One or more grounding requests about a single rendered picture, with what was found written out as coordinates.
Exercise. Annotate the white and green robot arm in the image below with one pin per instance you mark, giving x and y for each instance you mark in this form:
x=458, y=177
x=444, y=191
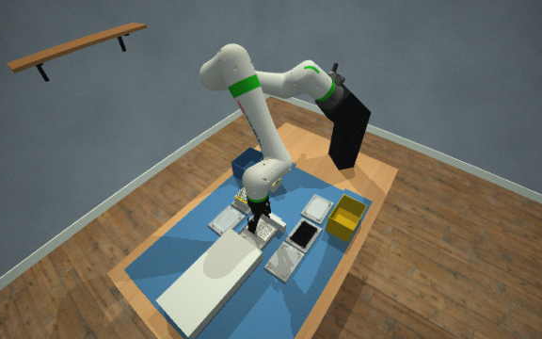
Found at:
x=247, y=86

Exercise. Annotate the blue flat mat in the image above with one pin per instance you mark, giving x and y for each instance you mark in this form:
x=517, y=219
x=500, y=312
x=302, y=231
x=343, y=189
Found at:
x=263, y=307

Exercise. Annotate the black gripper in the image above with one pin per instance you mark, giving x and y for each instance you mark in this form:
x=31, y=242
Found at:
x=255, y=216

